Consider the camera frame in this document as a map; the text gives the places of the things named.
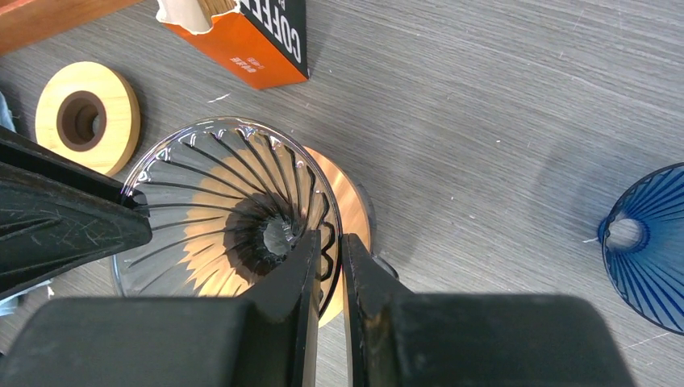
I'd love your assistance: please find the orange coffee filter box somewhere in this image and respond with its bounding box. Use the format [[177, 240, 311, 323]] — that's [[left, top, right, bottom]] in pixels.
[[156, 0, 310, 89]]

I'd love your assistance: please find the blue glass dripper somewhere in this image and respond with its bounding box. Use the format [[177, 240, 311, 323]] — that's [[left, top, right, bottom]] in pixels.
[[597, 162, 683, 335]]

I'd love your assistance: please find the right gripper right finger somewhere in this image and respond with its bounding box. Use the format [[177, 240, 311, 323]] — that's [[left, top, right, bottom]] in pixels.
[[340, 234, 634, 386]]

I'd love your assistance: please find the wooden dripper ring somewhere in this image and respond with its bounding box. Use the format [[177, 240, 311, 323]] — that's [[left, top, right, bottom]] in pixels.
[[302, 145, 373, 329], [34, 60, 142, 178]]

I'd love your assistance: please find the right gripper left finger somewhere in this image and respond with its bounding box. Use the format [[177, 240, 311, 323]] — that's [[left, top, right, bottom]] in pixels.
[[1, 231, 321, 386]]

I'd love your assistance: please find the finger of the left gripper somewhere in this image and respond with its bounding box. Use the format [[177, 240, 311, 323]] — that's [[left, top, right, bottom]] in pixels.
[[1, 128, 152, 298]]

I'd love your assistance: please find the orange wooden compartment tray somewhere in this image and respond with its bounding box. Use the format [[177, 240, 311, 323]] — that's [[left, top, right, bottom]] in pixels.
[[1, 0, 138, 55]]

